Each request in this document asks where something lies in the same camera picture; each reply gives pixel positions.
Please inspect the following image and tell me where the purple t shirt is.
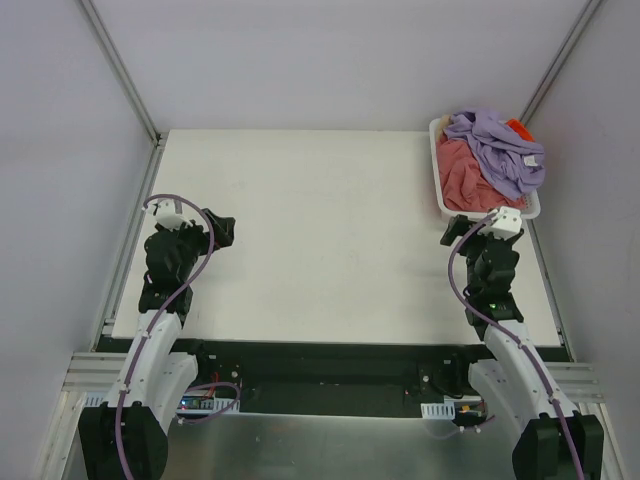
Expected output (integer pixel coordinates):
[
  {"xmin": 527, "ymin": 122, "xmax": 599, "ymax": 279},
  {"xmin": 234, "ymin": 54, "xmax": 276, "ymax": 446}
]
[{"xmin": 444, "ymin": 108, "xmax": 546, "ymax": 201}]

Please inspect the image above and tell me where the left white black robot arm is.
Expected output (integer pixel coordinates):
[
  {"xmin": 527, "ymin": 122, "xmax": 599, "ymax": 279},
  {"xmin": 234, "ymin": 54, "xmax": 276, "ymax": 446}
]
[{"xmin": 78, "ymin": 209, "xmax": 236, "ymax": 479}]

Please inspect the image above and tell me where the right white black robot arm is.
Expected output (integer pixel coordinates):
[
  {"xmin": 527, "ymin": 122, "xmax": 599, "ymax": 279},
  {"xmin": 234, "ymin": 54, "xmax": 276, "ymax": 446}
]
[{"xmin": 440, "ymin": 207, "xmax": 605, "ymax": 479}]

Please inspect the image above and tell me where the pink t shirt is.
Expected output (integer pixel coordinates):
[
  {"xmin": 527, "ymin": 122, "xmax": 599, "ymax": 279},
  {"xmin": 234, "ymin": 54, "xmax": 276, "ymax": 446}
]
[{"xmin": 436, "ymin": 139, "xmax": 525, "ymax": 212}]

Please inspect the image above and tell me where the white plastic basket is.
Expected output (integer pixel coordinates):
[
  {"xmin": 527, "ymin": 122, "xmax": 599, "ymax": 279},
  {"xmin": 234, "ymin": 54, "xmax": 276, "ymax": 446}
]
[{"xmin": 429, "ymin": 118, "xmax": 541, "ymax": 222}]

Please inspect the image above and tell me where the beige t shirt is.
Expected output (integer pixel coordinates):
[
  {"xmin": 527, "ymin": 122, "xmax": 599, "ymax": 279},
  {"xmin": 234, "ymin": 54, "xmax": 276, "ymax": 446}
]
[{"xmin": 434, "ymin": 114, "xmax": 452, "ymax": 145}]

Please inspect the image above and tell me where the orange t shirt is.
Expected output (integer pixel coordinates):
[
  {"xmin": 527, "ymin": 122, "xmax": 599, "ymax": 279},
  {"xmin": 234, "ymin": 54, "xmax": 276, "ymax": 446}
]
[{"xmin": 506, "ymin": 118, "xmax": 535, "ymax": 142}]

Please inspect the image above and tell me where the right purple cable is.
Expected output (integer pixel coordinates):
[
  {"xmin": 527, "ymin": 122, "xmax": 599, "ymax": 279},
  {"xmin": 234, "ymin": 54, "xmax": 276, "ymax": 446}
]
[{"xmin": 447, "ymin": 212, "xmax": 587, "ymax": 480}]

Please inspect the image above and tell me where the purple cable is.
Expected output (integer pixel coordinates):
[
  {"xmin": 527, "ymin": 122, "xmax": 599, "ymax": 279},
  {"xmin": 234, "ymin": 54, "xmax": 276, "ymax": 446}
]
[
  {"xmin": 447, "ymin": 212, "xmax": 587, "ymax": 480},
  {"xmin": 113, "ymin": 194, "xmax": 241, "ymax": 480}
]

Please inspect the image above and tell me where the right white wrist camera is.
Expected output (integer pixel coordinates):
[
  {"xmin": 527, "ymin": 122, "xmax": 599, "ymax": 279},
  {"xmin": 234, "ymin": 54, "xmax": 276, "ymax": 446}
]
[{"xmin": 479, "ymin": 206, "xmax": 523, "ymax": 240}]

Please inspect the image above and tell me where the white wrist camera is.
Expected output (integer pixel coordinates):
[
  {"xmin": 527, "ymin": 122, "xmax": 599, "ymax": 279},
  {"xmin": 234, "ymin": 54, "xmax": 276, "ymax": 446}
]
[
  {"xmin": 479, "ymin": 206, "xmax": 523, "ymax": 240},
  {"xmin": 143, "ymin": 198, "xmax": 191, "ymax": 231}
]

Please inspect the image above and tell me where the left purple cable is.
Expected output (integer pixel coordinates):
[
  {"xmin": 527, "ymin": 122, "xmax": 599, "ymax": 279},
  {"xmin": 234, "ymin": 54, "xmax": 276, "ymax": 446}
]
[{"xmin": 113, "ymin": 194, "xmax": 241, "ymax": 480}]

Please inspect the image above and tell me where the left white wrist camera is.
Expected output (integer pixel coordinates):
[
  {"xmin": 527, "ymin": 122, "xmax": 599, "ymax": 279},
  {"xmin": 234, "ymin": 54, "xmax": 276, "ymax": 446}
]
[{"xmin": 143, "ymin": 198, "xmax": 191, "ymax": 231}]

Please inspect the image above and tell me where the left aluminium frame post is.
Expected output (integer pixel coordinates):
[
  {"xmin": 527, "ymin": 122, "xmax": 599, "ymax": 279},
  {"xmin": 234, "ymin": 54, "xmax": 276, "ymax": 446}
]
[{"xmin": 74, "ymin": 0, "xmax": 169, "ymax": 146}]

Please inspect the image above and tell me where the aluminium frame post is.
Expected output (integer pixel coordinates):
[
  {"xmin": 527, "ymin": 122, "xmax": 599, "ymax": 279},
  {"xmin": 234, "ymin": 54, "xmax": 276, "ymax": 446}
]
[
  {"xmin": 74, "ymin": 0, "xmax": 169, "ymax": 146},
  {"xmin": 519, "ymin": 0, "xmax": 607, "ymax": 126}
]

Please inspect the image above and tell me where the front aluminium frame rail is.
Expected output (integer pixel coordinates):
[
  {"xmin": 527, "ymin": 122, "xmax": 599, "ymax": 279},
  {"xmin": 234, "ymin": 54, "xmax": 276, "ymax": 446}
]
[{"xmin": 63, "ymin": 352, "xmax": 605, "ymax": 403}]

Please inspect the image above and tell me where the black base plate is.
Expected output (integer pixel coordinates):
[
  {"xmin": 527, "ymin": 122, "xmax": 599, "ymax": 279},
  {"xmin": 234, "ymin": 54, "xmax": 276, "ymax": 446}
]
[{"xmin": 94, "ymin": 335, "xmax": 506, "ymax": 415}]

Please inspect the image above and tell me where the right white cable duct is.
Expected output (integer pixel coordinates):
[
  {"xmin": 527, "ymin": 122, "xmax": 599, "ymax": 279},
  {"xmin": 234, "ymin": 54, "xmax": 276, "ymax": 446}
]
[{"xmin": 420, "ymin": 397, "xmax": 487, "ymax": 421}]

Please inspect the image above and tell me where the right aluminium frame post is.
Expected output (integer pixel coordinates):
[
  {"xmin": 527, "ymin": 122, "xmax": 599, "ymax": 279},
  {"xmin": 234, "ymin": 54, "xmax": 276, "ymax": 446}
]
[{"xmin": 519, "ymin": 0, "xmax": 607, "ymax": 126}]

